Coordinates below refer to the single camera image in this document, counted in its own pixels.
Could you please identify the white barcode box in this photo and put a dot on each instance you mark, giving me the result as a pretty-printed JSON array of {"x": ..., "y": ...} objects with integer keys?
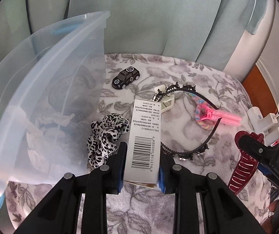
[{"x": 141, "y": 146}]

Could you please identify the pink hair roller clip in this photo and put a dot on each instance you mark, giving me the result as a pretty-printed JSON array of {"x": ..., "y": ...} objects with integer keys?
[{"x": 227, "y": 118}]

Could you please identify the person's right hand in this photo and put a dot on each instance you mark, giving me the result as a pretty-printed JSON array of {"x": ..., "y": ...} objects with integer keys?
[{"x": 274, "y": 206}]

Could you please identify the white power adapter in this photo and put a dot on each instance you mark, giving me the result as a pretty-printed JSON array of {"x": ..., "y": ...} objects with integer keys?
[{"x": 274, "y": 120}]

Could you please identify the pale green curtain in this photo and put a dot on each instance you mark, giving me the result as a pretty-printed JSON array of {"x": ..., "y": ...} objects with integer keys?
[{"x": 154, "y": 17}]

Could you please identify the white power strip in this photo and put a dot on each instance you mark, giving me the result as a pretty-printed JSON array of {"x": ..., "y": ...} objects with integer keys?
[{"x": 253, "y": 115}]

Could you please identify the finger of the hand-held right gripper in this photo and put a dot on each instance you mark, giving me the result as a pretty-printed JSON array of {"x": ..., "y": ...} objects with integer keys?
[
  {"x": 265, "y": 171},
  {"x": 256, "y": 150}
]

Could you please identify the dark red hair claw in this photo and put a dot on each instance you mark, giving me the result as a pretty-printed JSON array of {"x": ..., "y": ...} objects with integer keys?
[{"x": 237, "y": 178}]

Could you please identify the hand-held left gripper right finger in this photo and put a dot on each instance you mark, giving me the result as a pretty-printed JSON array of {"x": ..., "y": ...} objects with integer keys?
[{"x": 161, "y": 184}]

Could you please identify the cream hair clip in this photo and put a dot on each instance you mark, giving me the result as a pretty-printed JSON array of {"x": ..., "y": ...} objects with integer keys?
[{"x": 167, "y": 102}]

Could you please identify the clear plastic storage container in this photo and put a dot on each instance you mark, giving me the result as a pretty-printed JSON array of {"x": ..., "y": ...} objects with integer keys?
[{"x": 44, "y": 90}]

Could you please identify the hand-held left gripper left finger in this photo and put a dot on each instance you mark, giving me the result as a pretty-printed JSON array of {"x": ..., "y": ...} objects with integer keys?
[{"x": 120, "y": 170}]

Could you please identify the white paper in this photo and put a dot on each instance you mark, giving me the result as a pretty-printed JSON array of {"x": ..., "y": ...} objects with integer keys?
[{"x": 56, "y": 120}]

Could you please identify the black and white spotted scrunchie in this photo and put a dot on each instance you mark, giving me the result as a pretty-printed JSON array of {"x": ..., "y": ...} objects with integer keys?
[{"x": 105, "y": 136}]

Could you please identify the black toy car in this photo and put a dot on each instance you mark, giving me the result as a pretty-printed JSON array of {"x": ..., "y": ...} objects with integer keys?
[{"x": 126, "y": 76}]

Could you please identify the grey floral blanket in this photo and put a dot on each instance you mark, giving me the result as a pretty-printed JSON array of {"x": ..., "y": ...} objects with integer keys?
[{"x": 202, "y": 78}]

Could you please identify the black studded headband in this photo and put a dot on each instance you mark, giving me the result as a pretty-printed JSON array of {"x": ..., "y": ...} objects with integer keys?
[{"x": 187, "y": 87}]

